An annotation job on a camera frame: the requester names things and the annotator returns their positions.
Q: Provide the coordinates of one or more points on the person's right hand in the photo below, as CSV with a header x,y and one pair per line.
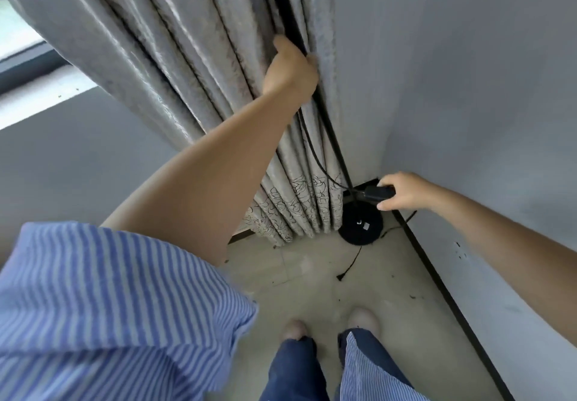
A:
x,y
412,191

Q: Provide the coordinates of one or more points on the person's left hand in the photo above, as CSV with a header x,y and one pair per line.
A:
x,y
288,74

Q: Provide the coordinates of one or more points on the person's left thumb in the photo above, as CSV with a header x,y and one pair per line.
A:
x,y
284,44

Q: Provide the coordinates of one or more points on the person's right thumb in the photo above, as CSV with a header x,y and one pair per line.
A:
x,y
391,204

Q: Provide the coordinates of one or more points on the black floor lamp pole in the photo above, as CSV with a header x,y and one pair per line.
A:
x,y
331,139

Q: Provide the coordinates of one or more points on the person's left forearm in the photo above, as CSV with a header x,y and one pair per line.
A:
x,y
216,175

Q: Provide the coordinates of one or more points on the person's right forearm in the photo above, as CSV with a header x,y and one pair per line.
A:
x,y
509,243

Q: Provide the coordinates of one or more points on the black round lamp base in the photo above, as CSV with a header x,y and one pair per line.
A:
x,y
360,229

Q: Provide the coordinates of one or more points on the grey patterned curtain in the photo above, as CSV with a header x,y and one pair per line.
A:
x,y
189,62

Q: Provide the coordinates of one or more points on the person's right pink shoe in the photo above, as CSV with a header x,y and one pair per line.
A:
x,y
363,319

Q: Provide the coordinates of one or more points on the person's pink shoe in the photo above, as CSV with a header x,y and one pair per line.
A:
x,y
295,329
363,319

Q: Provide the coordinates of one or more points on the black baseboard strip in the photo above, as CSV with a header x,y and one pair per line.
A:
x,y
455,310

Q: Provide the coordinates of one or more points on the person's left pink shoe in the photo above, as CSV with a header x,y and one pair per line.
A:
x,y
295,329

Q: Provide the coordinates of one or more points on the blue jeans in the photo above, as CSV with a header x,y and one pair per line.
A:
x,y
293,373

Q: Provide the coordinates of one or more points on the blue striped shirt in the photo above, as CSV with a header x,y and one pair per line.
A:
x,y
108,315

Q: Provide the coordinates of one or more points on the window with dark frame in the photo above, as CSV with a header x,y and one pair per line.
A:
x,y
31,76

